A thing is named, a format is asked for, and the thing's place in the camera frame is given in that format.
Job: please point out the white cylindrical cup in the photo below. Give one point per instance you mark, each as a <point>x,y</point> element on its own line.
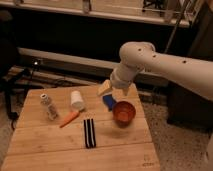
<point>77,101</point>

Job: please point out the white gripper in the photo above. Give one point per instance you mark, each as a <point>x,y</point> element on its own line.
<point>122,77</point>

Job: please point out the black office chair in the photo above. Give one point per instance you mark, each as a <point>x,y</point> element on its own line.
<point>9,56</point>

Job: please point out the blue block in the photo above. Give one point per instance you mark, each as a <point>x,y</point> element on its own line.
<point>109,101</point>

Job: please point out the orange bowl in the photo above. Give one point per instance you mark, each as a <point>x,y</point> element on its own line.
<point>123,113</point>

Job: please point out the light wooden block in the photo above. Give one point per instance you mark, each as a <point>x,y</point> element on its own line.
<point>104,87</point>

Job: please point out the orange pepper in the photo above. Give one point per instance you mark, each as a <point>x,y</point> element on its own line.
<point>71,116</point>

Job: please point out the black white striped cloth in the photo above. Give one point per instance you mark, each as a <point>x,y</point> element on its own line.
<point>89,133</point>

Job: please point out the metal pole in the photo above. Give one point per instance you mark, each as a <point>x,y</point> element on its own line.
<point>170,8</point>

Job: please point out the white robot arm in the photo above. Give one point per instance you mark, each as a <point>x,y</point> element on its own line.
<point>193,74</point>

